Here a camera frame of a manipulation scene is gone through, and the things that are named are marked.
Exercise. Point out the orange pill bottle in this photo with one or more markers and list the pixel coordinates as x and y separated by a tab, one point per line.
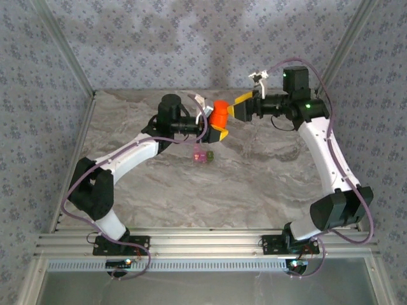
217	122

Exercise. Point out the pink green pill organizer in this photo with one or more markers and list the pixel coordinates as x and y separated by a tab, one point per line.
200	157

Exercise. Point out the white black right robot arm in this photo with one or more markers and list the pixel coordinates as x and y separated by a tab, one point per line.
321	149

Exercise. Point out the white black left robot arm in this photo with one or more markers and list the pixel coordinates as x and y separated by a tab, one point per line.
133	152

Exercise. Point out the small circuit board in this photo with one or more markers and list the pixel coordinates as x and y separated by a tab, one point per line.
299	263
117	263

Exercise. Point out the grey metal sheet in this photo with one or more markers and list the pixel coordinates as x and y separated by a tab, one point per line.
206	289

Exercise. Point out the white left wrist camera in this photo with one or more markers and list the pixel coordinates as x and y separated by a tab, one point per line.
202	101

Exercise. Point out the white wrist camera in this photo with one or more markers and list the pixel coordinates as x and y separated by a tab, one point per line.
260	81
202	101

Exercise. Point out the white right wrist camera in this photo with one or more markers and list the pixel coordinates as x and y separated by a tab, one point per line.
260	81

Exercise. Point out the aluminium side rail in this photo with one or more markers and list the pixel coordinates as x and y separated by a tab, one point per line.
84	127
321	101

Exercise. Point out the aluminium corner post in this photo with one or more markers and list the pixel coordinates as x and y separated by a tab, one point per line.
343	47
66	47

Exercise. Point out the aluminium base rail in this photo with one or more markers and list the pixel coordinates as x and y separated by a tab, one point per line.
206	241

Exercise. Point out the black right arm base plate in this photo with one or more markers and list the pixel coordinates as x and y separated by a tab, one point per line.
270	249

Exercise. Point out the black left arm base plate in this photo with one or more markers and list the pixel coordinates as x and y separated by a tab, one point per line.
98	249

